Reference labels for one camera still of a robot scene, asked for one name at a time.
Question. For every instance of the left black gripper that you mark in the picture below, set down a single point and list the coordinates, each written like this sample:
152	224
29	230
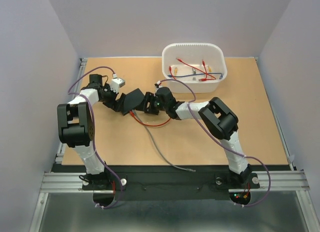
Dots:
119	107

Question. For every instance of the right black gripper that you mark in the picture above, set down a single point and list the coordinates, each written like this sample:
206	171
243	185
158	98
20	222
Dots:
149	98

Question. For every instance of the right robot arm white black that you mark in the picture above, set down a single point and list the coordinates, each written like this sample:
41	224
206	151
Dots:
217	119

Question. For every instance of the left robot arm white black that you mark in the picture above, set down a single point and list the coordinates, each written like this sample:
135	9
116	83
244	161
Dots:
76	123

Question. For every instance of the small metal clip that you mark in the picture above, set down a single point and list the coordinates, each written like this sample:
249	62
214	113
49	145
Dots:
194	74

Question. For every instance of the white plastic tub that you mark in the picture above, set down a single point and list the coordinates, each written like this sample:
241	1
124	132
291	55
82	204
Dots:
201	66

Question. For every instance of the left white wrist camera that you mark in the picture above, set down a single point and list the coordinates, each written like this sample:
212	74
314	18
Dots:
116	84

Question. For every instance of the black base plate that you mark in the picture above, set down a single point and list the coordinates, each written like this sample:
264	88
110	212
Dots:
159	183

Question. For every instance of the aluminium rail frame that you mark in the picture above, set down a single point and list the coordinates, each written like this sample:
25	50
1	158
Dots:
120	140

